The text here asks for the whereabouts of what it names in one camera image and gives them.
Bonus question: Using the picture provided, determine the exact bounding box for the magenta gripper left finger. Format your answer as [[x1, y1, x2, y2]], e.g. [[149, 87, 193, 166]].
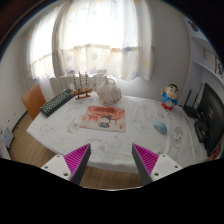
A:
[[42, 144, 91, 185]]

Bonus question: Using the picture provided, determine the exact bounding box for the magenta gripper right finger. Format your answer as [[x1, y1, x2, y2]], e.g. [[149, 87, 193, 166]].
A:
[[132, 144, 182, 185]]

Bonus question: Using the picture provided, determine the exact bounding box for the light blue computer mouse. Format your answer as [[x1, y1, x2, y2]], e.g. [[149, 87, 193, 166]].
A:
[[153, 121, 167, 134]]

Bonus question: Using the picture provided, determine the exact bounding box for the white printed tablecloth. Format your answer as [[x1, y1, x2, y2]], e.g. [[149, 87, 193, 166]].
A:
[[27, 93, 207, 173]]

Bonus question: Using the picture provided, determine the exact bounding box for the black mechanical keyboard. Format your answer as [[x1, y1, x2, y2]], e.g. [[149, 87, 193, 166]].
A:
[[40, 89, 73, 117]]

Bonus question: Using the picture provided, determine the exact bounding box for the black wifi router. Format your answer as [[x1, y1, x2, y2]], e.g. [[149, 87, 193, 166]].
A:
[[183, 90, 199, 118]]

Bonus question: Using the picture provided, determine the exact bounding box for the cartoon boy figurine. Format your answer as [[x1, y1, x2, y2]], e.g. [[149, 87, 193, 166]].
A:
[[161, 83, 179, 110]]

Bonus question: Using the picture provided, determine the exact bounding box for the wooden model sailing ship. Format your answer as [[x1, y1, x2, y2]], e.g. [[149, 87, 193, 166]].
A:
[[72, 73, 96, 100]]

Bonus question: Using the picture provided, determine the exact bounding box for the orange wooden chair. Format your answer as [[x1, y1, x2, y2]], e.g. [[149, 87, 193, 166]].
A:
[[22, 84, 46, 119]]

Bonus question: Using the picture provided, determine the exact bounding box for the large white conch shell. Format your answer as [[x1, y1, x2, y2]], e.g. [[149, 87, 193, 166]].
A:
[[97, 76, 122, 106]]

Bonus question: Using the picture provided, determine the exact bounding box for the white radiator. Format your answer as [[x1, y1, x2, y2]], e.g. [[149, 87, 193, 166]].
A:
[[49, 70, 106, 96]]

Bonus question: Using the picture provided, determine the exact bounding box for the black computer monitor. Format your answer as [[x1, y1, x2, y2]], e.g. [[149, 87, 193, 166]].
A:
[[198, 84, 224, 156]]

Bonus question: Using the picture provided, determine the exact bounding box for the white sheer curtain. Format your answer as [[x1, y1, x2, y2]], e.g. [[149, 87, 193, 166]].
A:
[[25, 0, 153, 81]]

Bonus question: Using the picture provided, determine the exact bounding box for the white wall shelf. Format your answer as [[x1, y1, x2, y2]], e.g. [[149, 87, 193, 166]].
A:
[[184, 17, 224, 86]]

